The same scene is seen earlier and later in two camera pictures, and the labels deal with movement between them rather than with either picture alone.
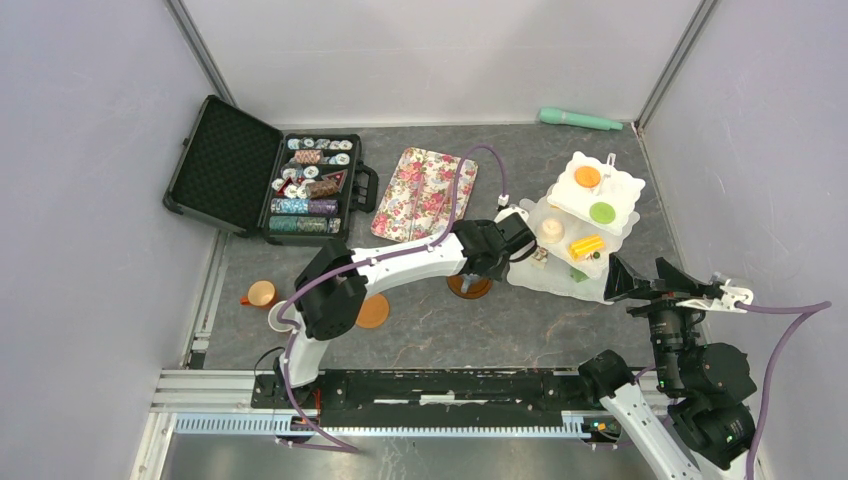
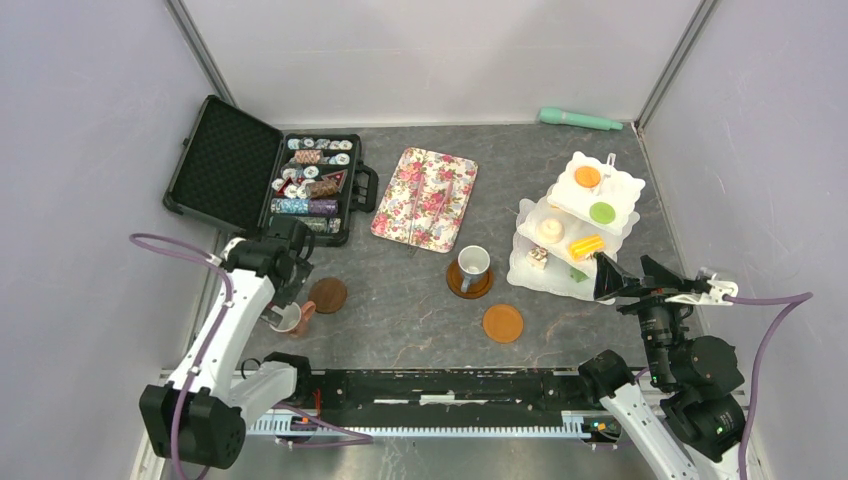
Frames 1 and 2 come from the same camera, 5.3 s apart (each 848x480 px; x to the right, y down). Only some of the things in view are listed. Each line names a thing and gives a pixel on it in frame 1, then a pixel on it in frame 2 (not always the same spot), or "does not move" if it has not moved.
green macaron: [578, 275] does not move
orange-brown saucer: [373, 311] to [502, 323]
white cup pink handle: [289, 313] does not move
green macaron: [602, 212] does not move
